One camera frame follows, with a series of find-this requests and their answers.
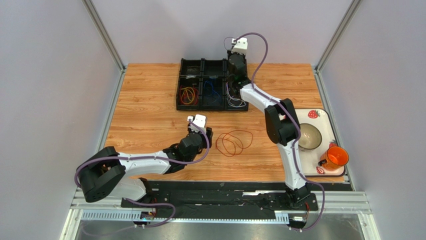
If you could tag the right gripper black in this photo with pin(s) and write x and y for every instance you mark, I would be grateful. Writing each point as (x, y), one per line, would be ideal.
(230, 54)

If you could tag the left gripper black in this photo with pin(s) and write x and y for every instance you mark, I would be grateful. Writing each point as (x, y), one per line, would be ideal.
(204, 145)

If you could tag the orange plastic cup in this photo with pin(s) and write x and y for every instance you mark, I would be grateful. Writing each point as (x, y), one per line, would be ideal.
(334, 158)

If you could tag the beige ceramic bowl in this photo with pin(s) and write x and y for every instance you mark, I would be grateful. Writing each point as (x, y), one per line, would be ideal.
(311, 137)

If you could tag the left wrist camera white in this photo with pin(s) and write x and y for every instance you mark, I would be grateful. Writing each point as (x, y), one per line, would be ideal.
(197, 123)

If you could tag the aluminium frame rail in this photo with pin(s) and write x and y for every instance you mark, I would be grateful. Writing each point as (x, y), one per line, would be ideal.
(333, 203)

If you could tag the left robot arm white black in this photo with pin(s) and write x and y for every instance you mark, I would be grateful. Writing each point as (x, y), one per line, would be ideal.
(109, 173)

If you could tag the black six-compartment tray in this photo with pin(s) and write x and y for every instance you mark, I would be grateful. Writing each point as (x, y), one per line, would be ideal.
(202, 85)

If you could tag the strawberry pattern white tray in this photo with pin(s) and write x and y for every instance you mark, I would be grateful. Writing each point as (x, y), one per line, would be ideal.
(309, 158)

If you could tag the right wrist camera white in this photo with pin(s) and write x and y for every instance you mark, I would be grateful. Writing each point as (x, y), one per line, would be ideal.
(239, 46)

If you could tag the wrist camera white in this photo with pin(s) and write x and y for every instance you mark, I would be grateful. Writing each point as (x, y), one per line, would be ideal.
(239, 46)
(197, 123)

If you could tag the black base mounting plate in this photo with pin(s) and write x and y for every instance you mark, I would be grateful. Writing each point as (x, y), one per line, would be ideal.
(222, 200)

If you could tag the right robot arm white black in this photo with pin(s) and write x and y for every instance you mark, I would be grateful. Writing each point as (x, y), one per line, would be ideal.
(281, 121)

